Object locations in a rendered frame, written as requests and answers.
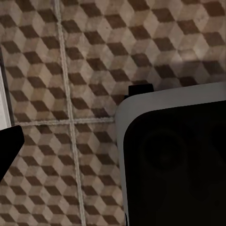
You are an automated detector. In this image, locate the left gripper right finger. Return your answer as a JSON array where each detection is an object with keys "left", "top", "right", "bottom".
[{"left": 211, "top": 125, "right": 226, "bottom": 163}]

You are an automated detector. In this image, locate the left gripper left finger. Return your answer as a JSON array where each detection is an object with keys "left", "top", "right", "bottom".
[{"left": 0, "top": 125, "right": 24, "bottom": 182}]

